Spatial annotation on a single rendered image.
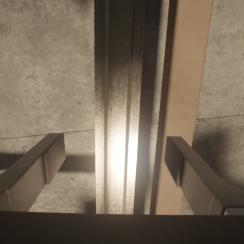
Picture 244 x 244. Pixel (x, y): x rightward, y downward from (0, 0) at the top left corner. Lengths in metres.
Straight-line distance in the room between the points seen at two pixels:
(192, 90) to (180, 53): 0.07
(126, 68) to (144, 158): 0.52
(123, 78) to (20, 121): 0.56
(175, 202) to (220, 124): 0.40
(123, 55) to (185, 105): 0.16
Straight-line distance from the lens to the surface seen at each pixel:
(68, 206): 0.86
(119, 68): 0.22
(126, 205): 0.33
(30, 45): 0.68
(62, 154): 0.17
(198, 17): 0.35
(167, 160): 0.16
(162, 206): 0.43
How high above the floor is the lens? 0.61
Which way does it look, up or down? 74 degrees down
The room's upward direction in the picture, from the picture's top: 178 degrees clockwise
